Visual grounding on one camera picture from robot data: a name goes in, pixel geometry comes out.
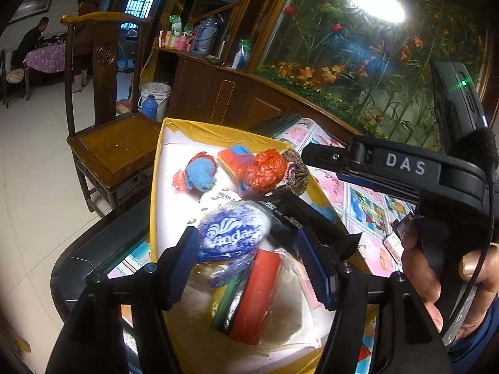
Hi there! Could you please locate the cushioned chair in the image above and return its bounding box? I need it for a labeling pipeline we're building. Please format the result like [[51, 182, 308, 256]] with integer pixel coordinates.
[[0, 49, 25, 108]]

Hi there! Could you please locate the red green scouring pad pack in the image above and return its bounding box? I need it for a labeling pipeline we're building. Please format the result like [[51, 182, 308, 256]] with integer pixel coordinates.
[[211, 249, 283, 345]]

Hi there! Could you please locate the clear plastic bag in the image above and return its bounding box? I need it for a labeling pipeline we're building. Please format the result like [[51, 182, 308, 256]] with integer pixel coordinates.
[[181, 255, 326, 351]]

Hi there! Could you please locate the wooden chair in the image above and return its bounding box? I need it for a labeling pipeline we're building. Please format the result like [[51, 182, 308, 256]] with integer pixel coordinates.
[[60, 12, 164, 219]]

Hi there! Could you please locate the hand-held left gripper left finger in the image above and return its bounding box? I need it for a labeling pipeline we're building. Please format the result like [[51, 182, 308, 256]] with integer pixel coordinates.
[[46, 226, 201, 374]]

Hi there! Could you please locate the small blue flask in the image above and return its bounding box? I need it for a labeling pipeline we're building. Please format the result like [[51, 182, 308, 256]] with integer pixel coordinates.
[[140, 94, 160, 119]]

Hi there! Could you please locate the white plastic bucket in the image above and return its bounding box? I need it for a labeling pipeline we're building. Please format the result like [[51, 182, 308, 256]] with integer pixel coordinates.
[[138, 83, 172, 123]]

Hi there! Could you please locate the dark wooden cabinet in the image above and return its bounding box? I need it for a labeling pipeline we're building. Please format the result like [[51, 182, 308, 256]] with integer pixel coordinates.
[[128, 0, 351, 141]]

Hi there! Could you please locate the blue orange sponge pack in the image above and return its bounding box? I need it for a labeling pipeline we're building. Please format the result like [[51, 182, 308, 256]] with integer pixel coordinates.
[[216, 145, 260, 182]]

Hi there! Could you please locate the blue scrubber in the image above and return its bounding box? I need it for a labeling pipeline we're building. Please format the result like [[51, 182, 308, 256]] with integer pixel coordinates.
[[173, 151, 219, 193]]

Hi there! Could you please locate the blue round tissue pack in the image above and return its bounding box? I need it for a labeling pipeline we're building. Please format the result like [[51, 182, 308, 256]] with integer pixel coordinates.
[[197, 200, 272, 290]]

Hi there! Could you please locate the grey blue thermos jug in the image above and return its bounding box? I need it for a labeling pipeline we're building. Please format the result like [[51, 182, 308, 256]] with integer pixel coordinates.
[[190, 17, 219, 56]]

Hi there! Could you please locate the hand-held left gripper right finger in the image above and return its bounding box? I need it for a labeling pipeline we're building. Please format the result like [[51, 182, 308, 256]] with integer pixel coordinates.
[[295, 227, 453, 374]]

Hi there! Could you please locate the lemon print tissue pack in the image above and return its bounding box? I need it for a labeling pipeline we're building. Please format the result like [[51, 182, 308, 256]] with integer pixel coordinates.
[[189, 191, 242, 227]]

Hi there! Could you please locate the black plastic packet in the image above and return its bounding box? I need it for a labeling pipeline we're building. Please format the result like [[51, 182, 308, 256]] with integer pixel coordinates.
[[255, 193, 365, 260]]

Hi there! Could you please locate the framed floral glass panel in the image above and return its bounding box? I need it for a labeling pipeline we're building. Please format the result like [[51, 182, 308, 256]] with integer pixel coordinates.
[[249, 0, 496, 152]]

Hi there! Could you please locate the table with purple cloth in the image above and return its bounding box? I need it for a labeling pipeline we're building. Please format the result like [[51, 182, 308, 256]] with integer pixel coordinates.
[[23, 41, 67, 100]]

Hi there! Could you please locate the black motor with label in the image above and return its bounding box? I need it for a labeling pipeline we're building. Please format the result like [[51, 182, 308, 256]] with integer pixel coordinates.
[[384, 212, 417, 263]]

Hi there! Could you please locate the person's right hand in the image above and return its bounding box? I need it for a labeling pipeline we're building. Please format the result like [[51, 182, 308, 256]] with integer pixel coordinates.
[[401, 220, 499, 336]]

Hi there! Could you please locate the red plastic bag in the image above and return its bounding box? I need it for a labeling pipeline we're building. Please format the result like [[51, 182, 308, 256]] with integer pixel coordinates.
[[236, 149, 289, 199]]

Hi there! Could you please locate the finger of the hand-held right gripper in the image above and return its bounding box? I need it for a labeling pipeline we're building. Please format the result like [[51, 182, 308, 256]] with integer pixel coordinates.
[[336, 170, 422, 204], [302, 141, 369, 174]]

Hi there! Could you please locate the fruit printed tablecloth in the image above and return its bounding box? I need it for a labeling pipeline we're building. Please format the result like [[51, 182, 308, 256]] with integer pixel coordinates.
[[105, 119, 422, 363]]

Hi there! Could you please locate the barred window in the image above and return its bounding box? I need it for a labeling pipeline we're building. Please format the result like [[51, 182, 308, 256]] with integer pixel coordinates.
[[119, 0, 160, 32]]

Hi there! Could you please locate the brown speckled scrunchie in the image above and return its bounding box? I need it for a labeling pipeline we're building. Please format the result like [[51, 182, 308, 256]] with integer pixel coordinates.
[[279, 150, 310, 195]]

